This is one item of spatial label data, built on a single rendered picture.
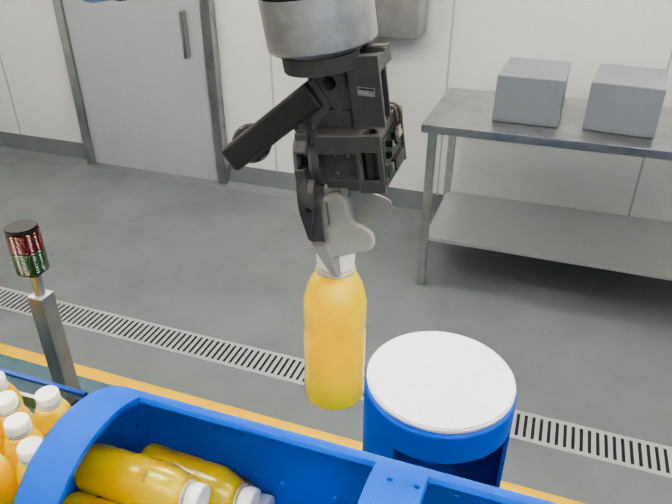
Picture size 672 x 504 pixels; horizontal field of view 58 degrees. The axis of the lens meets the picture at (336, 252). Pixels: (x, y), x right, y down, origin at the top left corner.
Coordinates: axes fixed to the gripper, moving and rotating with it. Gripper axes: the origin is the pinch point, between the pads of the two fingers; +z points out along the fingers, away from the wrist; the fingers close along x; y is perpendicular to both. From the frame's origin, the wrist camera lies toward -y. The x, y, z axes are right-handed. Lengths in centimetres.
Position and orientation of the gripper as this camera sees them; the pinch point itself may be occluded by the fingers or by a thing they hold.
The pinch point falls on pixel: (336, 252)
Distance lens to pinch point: 61.2
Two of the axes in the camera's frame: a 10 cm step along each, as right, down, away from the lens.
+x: 3.3, -5.4, 7.7
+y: 9.3, 0.6, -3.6
